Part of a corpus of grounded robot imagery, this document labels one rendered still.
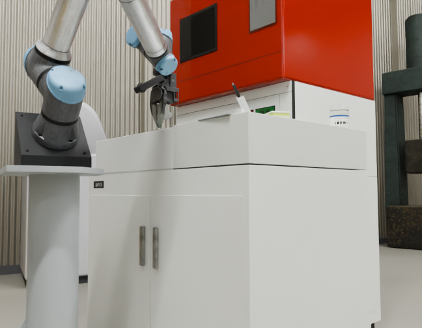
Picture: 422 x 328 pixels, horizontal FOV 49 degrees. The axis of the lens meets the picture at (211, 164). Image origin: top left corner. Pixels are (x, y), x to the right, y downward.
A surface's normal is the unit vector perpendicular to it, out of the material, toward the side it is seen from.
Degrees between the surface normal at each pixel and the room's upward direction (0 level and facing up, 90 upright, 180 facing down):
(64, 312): 90
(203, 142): 90
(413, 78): 90
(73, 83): 53
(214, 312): 90
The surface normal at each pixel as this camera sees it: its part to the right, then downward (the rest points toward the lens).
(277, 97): -0.75, -0.04
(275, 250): 0.66, -0.05
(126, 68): 0.48, -0.06
